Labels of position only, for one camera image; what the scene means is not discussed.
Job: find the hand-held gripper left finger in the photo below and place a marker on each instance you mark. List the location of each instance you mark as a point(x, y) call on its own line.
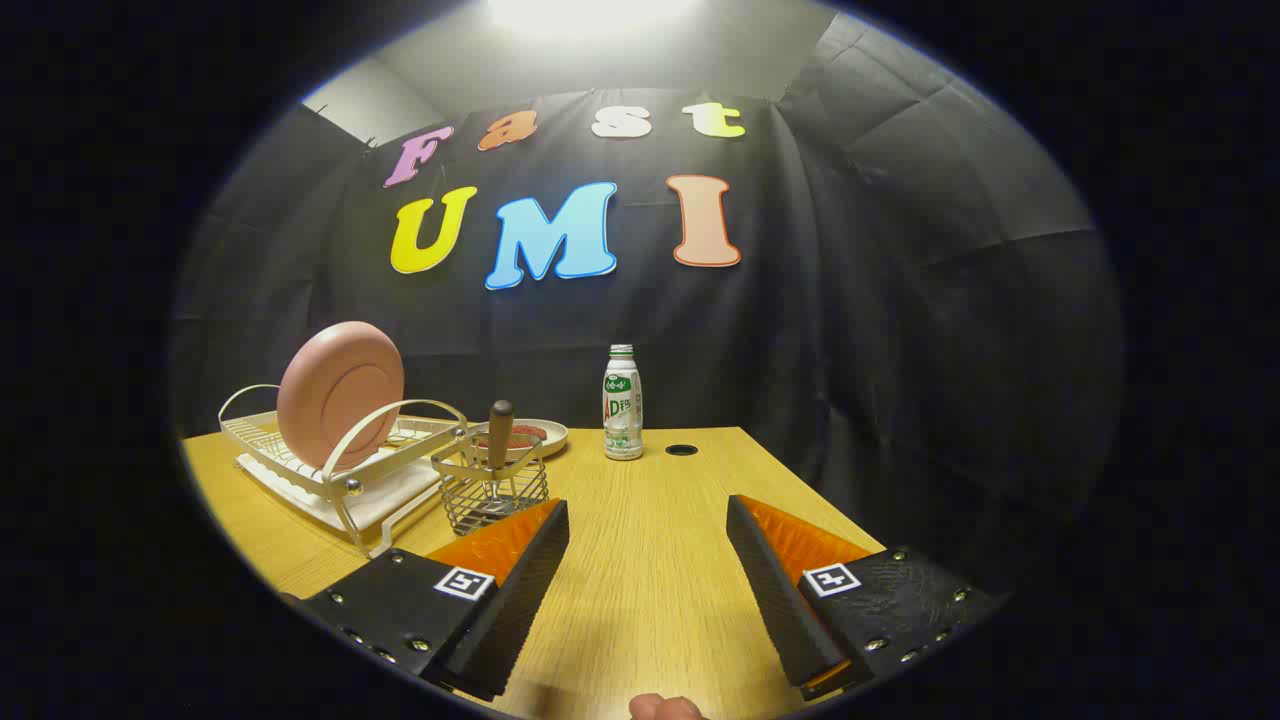
point(520, 600)

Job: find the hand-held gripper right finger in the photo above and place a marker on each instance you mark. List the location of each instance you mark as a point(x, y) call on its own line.
point(780, 600)

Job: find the pink plate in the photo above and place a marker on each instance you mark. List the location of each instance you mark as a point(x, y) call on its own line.
point(335, 395)

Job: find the beige plate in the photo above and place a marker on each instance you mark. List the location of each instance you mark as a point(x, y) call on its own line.
point(553, 437)

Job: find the white drain tray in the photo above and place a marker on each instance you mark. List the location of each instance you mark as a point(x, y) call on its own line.
point(392, 496)

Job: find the red meat piece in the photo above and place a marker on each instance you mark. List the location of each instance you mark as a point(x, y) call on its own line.
point(528, 433)

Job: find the white drink bottle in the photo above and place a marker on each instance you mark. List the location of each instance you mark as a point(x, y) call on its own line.
point(622, 400)

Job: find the black backdrop cloth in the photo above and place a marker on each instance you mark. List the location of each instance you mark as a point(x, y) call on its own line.
point(850, 350)

